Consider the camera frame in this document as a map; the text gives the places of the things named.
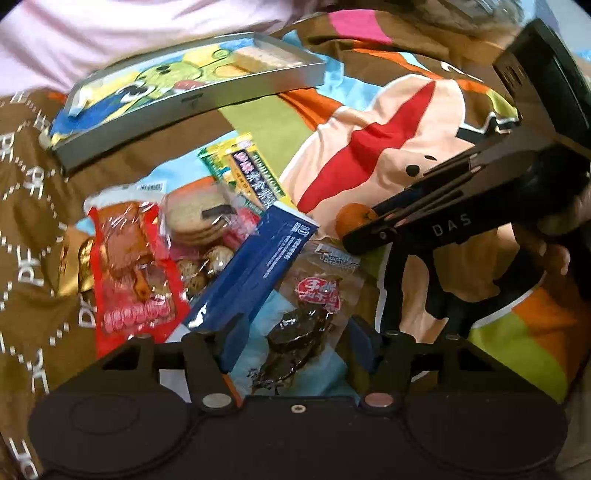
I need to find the round cracker packet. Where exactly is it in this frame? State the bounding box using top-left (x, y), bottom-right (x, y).
top-left (161, 182), bottom-right (238, 246)

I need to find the dark dried meat packet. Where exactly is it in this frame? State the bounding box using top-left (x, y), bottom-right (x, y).
top-left (230, 239), bottom-right (365, 396)

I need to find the gold wrapped snack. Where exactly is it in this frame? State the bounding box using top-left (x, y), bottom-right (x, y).
top-left (57, 237), bottom-right (94, 297)

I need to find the wafer biscuit packet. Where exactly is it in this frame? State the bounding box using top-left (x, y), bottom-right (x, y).
top-left (232, 46), bottom-right (304, 74)

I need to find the person's right hand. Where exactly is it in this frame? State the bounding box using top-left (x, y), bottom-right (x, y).
top-left (512, 185), bottom-right (590, 276)

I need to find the red meat snack packet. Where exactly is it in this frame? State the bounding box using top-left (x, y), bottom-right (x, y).
top-left (84, 182), bottom-right (189, 357)

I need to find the small orange tangerine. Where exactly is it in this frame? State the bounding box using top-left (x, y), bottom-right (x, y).
top-left (335, 203), bottom-right (379, 240)

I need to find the red pink candy packet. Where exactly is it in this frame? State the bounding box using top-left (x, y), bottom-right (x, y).
top-left (170, 204), bottom-right (263, 259)

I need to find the blue snack packet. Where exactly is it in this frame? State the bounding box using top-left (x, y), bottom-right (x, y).
top-left (183, 202), bottom-right (318, 331)

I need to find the yellow green candy bar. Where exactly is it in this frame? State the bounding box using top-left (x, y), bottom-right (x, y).
top-left (198, 133), bottom-right (296, 210)

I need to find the brown patterned PF blanket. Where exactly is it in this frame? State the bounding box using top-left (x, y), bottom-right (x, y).
top-left (0, 87), bottom-right (107, 480)

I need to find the plastic bag of clothes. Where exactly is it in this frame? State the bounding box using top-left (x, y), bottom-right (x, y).
top-left (413, 0), bottom-right (525, 37)

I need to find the pink bed sheet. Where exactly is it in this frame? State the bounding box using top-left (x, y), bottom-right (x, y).
top-left (1, 1), bottom-right (329, 95)

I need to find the grey tray with cartoon drawing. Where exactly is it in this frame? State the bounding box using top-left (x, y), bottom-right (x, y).
top-left (39, 32), bottom-right (325, 173)

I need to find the colourful cartoon bedspread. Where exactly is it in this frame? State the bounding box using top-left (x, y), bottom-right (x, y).
top-left (71, 10), bottom-right (590, 401)

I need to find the quail egg packet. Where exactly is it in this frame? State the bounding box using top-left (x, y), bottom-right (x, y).
top-left (175, 245), bottom-right (235, 300)

